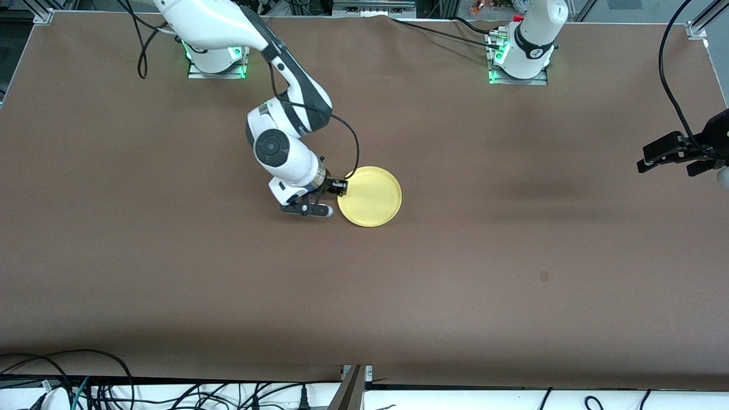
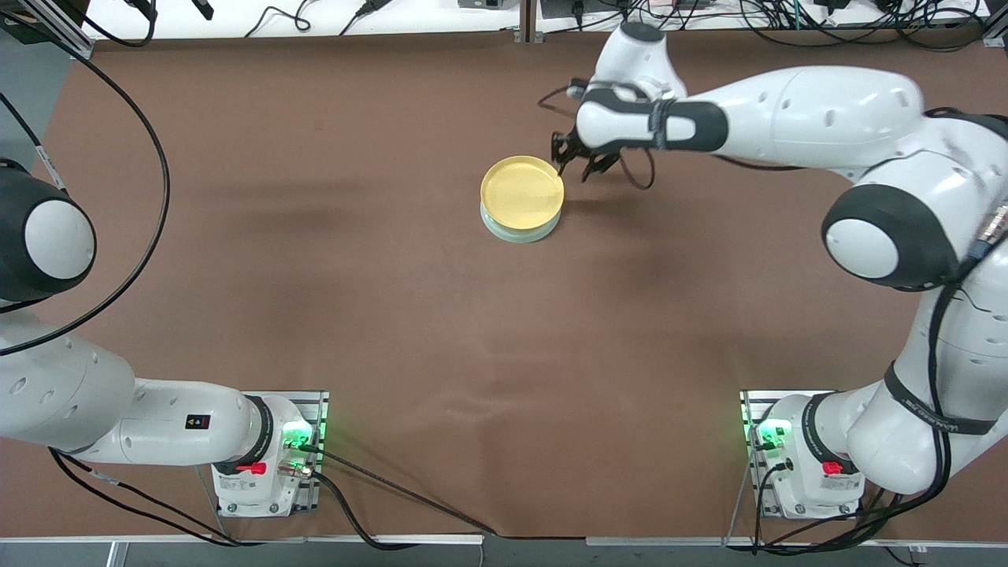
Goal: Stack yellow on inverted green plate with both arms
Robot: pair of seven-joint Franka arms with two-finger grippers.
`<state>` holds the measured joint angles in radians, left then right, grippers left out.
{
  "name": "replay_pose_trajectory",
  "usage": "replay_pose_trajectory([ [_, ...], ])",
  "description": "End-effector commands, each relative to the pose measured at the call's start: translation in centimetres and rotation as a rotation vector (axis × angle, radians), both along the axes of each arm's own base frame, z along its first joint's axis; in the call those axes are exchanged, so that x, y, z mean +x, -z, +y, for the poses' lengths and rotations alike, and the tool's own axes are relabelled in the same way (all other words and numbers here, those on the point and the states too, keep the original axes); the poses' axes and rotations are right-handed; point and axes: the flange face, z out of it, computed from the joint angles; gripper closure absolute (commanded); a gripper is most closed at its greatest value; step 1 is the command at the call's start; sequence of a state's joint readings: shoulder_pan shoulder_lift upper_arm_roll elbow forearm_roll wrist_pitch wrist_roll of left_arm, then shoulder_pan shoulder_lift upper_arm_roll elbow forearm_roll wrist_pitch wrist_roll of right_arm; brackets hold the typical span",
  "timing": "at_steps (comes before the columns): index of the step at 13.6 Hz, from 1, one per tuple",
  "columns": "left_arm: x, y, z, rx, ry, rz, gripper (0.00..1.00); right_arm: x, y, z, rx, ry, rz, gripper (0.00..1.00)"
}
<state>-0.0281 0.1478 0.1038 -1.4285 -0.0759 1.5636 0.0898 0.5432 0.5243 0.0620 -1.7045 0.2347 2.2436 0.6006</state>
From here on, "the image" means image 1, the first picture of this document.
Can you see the brown table cover sheet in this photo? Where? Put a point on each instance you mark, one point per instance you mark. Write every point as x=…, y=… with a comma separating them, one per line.
x=364, y=296

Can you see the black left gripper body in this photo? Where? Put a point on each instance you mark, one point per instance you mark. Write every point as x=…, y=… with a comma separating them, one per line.
x=719, y=130

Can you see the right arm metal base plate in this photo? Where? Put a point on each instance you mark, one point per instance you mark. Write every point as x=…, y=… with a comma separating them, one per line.
x=216, y=75

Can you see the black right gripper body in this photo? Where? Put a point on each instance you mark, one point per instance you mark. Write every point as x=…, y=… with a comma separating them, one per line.
x=329, y=184

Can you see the grey metal rack unit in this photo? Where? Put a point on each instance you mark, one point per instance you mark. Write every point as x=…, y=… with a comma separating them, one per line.
x=373, y=8

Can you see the aluminium frame post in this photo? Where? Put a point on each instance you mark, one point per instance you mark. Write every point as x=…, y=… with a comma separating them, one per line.
x=44, y=14
x=703, y=20

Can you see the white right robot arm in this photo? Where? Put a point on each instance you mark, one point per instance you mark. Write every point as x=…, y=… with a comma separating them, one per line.
x=285, y=154

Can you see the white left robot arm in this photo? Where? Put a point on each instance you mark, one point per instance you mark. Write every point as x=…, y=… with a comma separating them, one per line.
x=532, y=40

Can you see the black power plug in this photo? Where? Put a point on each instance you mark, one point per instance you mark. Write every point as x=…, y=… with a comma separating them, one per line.
x=304, y=401

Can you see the small metal corner bracket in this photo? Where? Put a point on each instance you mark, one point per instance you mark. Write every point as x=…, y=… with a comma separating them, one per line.
x=369, y=373

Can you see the yellow round plate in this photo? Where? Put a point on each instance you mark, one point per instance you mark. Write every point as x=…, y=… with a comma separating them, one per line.
x=370, y=196

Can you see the slanted aluminium profile bar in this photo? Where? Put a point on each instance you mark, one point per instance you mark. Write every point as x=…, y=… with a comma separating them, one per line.
x=347, y=396

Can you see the white lower shelf board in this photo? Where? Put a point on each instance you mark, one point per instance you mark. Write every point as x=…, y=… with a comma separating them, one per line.
x=455, y=401

